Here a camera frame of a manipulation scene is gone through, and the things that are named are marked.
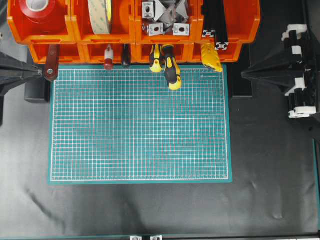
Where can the yellow utility knife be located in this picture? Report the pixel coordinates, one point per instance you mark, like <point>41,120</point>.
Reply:
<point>210,57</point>

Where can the large yellow black screwdriver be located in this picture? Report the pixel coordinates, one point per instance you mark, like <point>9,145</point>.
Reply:
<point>172,71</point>

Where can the red vinyl tape roll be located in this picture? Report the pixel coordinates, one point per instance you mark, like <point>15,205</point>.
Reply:
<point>40,12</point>

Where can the silver bracket bottom edge right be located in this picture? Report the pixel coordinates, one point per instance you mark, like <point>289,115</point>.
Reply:
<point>156,237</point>

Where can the silver corner bracket top left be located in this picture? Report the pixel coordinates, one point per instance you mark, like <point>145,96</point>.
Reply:
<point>148,9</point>

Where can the orange bin lower far right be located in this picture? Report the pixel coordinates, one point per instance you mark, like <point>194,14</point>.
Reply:
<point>230,55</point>

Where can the small yellow black screwdriver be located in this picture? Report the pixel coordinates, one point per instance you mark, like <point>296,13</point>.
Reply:
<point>155,59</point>

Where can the black aluminium extrusion long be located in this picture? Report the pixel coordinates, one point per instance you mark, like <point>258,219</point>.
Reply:
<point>220,26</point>

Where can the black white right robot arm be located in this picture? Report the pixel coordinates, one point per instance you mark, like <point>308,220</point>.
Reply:
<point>296,71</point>

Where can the silver corner bracket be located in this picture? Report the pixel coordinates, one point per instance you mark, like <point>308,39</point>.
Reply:
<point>181,29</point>
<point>155,29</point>
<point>148,9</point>

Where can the silver corner bracket left front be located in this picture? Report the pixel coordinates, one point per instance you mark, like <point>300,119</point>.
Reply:
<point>155,29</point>

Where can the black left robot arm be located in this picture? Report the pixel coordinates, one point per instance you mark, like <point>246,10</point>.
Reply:
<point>14,73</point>

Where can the orange bin upper far right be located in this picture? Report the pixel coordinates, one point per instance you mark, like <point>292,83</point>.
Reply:
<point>242,17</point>

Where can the silver bracket edge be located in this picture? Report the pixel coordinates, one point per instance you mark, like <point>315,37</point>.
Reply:
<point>156,237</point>
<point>135,237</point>

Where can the cream double-sided tape roll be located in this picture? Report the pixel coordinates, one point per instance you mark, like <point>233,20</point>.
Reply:
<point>101,16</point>

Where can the orange bin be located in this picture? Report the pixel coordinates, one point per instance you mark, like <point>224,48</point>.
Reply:
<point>68,53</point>
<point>26,33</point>
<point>95,53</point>
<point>122,28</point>
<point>230,55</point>
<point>242,17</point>
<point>142,38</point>
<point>143,51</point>

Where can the dark red handled tool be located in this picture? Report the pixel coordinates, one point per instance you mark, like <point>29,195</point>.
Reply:
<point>51,68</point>

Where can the dark brown tool handle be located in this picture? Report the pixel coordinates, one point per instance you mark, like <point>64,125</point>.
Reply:
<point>126,56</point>

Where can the silver corner bracket right front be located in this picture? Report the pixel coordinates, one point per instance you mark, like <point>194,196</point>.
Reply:
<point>181,29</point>

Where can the orange bin lower far left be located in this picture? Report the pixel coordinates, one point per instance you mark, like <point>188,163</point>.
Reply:
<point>68,53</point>

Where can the pile of silver brackets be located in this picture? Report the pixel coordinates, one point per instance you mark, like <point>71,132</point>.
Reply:
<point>170,12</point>

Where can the green grid cutting mat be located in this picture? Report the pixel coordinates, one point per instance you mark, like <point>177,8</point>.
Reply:
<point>124,126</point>

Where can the black aluminium extrusion short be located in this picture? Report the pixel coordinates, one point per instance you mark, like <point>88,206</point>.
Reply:
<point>208,12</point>

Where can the orange bin upper far left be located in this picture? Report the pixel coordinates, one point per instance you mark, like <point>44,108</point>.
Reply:
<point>26,33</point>

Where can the silver bracket bottom edge left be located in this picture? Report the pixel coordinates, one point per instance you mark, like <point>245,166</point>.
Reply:
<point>135,237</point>

